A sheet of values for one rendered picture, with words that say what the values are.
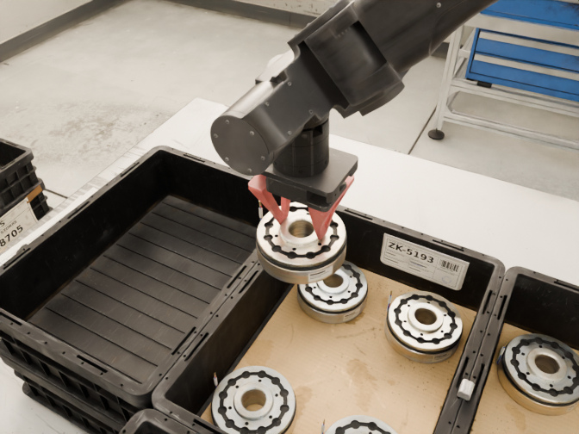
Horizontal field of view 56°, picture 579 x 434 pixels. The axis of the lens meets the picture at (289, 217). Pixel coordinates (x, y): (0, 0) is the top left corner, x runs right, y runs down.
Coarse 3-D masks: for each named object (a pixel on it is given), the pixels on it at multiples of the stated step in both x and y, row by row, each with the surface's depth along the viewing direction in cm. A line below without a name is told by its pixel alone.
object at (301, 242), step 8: (296, 216) 63; (304, 216) 63; (288, 224) 62; (312, 224) 62; (280, 232) 62; (288, 232) 61; (288, 240) 60; (296, 240) 60; (304, 240) 60; (312, 240) 60
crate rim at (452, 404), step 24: (360, 216) 81; (432, 240) 77; (240, 288) 71; (480, 312) 68; (480, 336) 65; (192, 360) 63; (168, 384) 60; (456, 384) 62; (168, 408) 58; (456, 408) 58; (216, 432) 57
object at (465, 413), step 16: (512, 272) 73; (528, 272) 73; (512, 288) 71; (560, 288) 71; (576, 288) 71; (496, 304) 69; (496, 320) 67; (496, 336) 65; (480, 352) 63; (480, 368) 62; (480, 384) 60; (464, 400) 59; (464, 416) 57; (464, 432) 56
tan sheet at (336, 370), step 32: (384, 288) 84; (288, 320) 79; (352, 320) 79; (384, 320) 79; (256, 352) 75; (288, 352) 75; (320, 352) 75; (352, 352) 75; (384, 352) 75; (320, 384) 71; (352, 384) 71; (384, 384) 71; (416, 384) 71; (448, 384) 71; (320, 416) 68; (384, 416) 68; (416, 416) 68
